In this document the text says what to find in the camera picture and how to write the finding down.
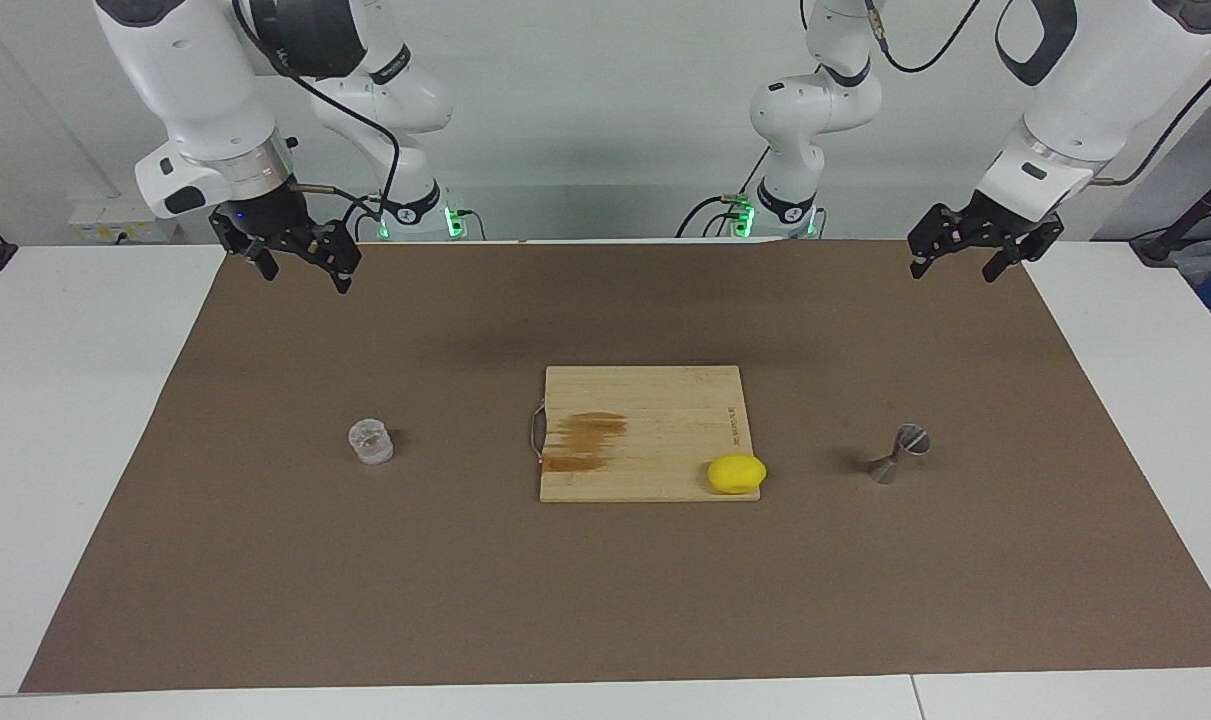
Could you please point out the clear plastic cup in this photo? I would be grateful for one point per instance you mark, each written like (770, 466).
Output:
(370, 442)

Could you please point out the black stand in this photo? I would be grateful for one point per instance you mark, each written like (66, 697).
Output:
(1160, 245)

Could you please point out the yellow lemon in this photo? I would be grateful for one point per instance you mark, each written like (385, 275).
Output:
(736, 474)

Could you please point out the brown table mat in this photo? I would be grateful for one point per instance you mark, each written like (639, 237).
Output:
(365, 600)

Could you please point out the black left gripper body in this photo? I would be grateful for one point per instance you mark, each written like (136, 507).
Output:
(995, 218)

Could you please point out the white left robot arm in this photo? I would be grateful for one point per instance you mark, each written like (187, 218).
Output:
(1085, 80)

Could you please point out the wooden cutting board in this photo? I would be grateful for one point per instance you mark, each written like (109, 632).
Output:
(655, 430)

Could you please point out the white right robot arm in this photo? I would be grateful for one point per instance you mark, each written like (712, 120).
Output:
(185, 80)

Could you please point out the steel jigger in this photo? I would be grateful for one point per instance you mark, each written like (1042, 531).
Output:
(910, 440)

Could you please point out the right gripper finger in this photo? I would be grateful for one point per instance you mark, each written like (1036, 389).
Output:
(257, 255)
(335, 255)

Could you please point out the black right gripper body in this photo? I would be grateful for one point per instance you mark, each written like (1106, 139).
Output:
(265, 215)

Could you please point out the white power strip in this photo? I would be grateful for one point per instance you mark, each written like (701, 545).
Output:
(115, 215)

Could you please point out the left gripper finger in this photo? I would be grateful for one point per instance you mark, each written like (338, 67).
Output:
(1015, 252)
(933, 245)

